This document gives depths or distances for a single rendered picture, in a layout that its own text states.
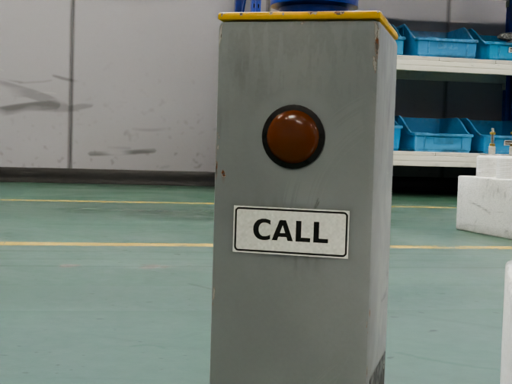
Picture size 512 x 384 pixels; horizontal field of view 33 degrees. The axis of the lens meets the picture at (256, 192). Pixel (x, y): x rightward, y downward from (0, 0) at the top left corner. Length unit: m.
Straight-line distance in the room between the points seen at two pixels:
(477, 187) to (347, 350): 2.53
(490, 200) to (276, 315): 2.47
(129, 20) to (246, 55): 5.10
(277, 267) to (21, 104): 5.09
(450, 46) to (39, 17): 2.43
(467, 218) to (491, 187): 0.17
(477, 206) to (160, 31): 3.05
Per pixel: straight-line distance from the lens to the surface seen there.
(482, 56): 5.32
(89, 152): 5.42
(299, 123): 0.36
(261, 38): 0.37
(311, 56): 0.37
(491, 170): 2.92
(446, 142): 5.10
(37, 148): 5.43
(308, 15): 0.37
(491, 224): 2.82
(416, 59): 5.03
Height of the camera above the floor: 0.26
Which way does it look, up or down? 3 degrees down
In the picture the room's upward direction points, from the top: 2 degrees clockwise
